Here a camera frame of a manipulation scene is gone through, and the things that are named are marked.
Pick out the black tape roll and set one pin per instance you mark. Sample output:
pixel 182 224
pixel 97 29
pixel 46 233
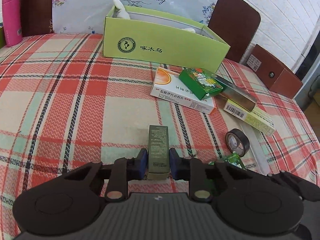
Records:
pixel 237 142

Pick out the tan wooden-look box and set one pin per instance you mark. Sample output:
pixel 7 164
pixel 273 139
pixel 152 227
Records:
pixel 236 94

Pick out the plaid bed sheet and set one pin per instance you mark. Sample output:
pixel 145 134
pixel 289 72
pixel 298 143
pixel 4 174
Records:
pixel 64 105

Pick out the large green cardboard box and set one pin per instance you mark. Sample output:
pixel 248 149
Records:
pixel 156 36

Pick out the pink thermos bottle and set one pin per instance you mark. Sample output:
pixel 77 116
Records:
pixel 11 22

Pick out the yellow-green medicine box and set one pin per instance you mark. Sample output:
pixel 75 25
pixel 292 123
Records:
pixel 257 118

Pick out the green box with items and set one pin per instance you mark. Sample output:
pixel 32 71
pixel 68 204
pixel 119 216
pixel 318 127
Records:
pixel 2 38

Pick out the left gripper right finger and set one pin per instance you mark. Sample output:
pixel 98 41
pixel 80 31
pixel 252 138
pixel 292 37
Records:
pixel 193 171

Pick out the dark brown headboard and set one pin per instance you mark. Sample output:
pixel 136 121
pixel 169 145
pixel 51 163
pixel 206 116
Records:
pixel 233 20

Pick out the dark green slim box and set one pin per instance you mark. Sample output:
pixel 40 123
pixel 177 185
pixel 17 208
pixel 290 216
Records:
pixel 158 153

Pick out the small green sachet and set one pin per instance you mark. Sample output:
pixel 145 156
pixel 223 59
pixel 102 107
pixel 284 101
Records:
pixel 233 159

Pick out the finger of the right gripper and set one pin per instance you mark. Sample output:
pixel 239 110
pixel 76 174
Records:
pixel 305 189

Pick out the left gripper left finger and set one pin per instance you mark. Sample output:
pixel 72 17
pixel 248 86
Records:
pixel 121 172

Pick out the brown open cardboard box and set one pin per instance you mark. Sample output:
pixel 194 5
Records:
pixel 275 75

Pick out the white orange medicine box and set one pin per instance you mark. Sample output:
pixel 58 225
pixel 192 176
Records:
pixel 167 86

